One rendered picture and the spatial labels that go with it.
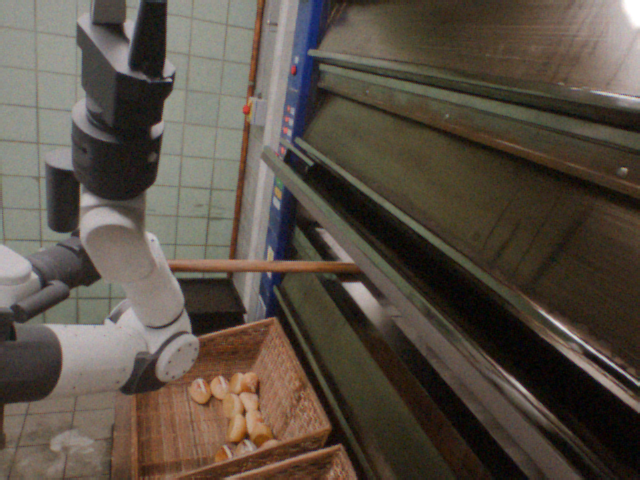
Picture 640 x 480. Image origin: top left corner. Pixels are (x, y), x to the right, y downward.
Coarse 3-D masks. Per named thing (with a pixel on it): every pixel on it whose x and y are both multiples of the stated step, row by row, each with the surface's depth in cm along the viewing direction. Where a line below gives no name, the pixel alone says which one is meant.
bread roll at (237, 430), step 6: (240, 414) 153; (234, 420) 149; (240, 420) 149; (234, 426) 147; (240, 426) 147; (246, 426) 150; (228, 432) 148; (234, 432) 146; (240, 432) 146; (246, 432) 149; (228, 438) 146; (234, 438) 145; (240, 438) 146
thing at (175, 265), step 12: (168, 264) 117; (180, 264) 118; (192, 264) 119; (204, 264) 120; (216, 264) 121; (228, 264) 122; (240, 264) 123; (252, 264) 124; (264, 264) 125; (276, 264) 126; (288, 264) 127; (300, 264) 128; (312, 264) 129; (324, 264) 131; (336, 264) 132; (348, 264) 133
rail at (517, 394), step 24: (288, 168) 127; (312, 192) 109; (336, 216) 95; (360, 240) 85; (384, 264) 77; (408, 288) 70; (432, 312) 64; (456, 336) 59; (480, 360) 55; (504, 384) 51; (528, 408) 48; (552, 432) 45; (576, 456) 42
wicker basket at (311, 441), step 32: (224, 352) 169; (256, 352) 174; (288, 352) 156; (288, 384) 149; (160, 416) 154; (192, 416) 156; (224, 416) 158; (288, 416) 144; (320, 416) 129; (160, 448) 142; (192, 448) 144; (256, 448) 120; (288, 448) 122
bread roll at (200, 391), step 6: (192, 384) 165; (198, 384) 163; (204, 384) 163; (192, 390) 163; (198, 390) 161; (204, 390) 161; (210, 390) 165; (192, 396) 162; (198, 396) 160; (204, 396) 161; (198, 402) 161; (204, 402) 161
